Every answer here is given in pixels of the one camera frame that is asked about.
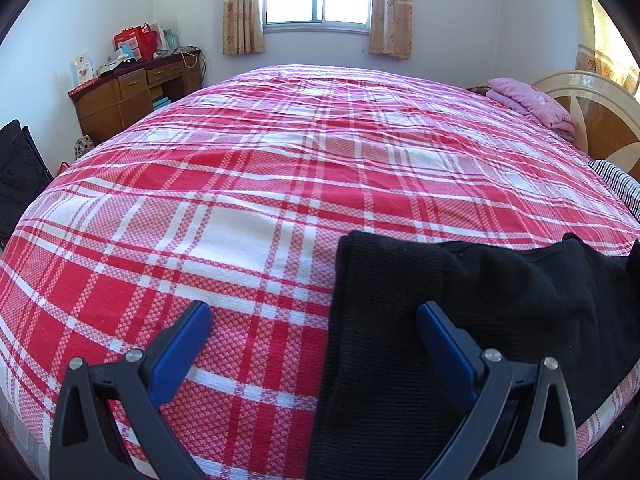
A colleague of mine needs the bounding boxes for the folded pink blanket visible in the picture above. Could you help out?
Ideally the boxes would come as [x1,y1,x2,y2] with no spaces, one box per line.
[486,77,577,143]

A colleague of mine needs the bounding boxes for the striped grey pillow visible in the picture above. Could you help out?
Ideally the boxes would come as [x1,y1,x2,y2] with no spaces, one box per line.
[589,159,640,220]

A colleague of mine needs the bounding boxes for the beige curtain right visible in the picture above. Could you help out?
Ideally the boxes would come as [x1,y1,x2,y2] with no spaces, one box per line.
[369,0,413,60]

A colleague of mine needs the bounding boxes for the black folding chair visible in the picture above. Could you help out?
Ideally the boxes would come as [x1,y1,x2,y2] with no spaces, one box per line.
[0,119,53,248]

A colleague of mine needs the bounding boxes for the red plastic bag floor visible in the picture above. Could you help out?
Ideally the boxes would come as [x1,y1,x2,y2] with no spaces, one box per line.
[55,162,70,177]

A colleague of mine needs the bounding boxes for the beige curtain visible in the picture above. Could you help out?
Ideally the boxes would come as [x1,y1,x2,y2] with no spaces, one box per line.
[369,0,413,60]
[222,0,264,56]

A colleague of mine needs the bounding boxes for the black pants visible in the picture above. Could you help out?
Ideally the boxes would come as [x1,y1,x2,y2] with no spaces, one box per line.
[306,232,639,479]

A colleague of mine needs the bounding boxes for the beige curtain left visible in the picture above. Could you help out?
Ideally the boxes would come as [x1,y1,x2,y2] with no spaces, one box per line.
[222,0,264,56]

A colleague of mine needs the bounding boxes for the red plaid bed cover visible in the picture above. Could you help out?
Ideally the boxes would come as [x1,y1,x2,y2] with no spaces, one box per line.
[1,65,639,479]

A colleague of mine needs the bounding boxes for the cream wooden headboard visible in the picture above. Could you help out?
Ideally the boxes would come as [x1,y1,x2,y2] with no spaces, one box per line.
[534,70,640,180]

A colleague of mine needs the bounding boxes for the brown wooden desk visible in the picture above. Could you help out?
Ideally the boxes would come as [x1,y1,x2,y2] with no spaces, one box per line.
[68,47,205,144]

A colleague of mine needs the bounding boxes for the white card on desk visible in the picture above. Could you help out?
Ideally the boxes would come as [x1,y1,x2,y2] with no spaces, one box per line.
[74,51,96,86]

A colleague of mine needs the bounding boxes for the yellow side curtain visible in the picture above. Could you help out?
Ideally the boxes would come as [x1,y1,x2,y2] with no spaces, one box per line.
[575,0,639,96]

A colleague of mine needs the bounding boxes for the red gift bag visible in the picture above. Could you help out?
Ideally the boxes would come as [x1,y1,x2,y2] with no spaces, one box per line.
[113,23,158,61]

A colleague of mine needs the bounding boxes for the patterned bag on floor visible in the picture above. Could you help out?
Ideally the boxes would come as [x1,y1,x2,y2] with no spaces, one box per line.
[74,136,96,159]

